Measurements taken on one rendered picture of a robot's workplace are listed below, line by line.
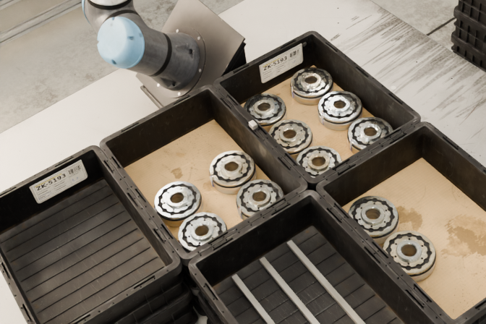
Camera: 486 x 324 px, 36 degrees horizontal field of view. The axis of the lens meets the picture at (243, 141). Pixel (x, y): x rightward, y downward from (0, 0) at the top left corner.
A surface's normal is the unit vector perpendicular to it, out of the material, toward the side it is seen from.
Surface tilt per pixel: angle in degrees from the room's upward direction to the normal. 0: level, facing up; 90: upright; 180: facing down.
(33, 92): 0
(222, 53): 43
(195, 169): 0
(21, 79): 0
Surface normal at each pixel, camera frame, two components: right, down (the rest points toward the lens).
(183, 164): -0.12, -0.67
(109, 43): -0.57, -0.07
